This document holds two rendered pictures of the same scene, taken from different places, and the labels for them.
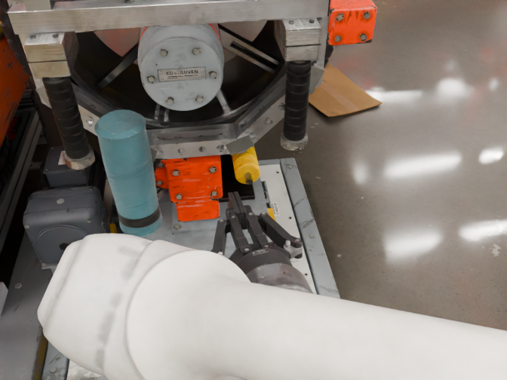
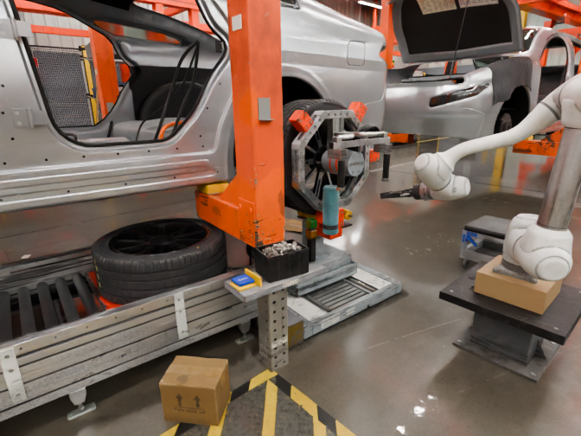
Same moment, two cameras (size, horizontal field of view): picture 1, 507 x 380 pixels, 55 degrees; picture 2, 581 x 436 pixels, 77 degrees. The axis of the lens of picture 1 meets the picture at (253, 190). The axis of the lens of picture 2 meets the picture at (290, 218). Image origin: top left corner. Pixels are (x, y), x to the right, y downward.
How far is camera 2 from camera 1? 1.59 m
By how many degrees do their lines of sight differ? 35
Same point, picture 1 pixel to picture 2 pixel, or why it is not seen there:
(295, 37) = (388, 146)
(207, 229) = (323, 256)
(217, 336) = (459, 148)
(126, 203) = (334, 218)
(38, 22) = (338, 145)
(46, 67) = (343, 156)
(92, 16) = (348, 144)
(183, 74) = (356, 163)
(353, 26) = (374, 155)
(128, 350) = (443, 161)
